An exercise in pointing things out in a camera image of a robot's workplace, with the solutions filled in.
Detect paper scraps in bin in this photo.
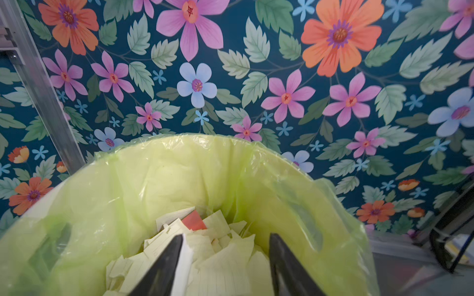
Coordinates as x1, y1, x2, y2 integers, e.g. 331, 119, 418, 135
105, 207, 274, 296

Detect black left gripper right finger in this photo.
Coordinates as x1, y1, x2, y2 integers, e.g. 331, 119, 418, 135
269, 233, 325, 296

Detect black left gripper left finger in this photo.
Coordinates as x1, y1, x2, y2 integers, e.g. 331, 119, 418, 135
130, 235, 184, 296

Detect white receipt bag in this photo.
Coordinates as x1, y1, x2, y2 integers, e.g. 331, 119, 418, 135
170, 242, 194, 296

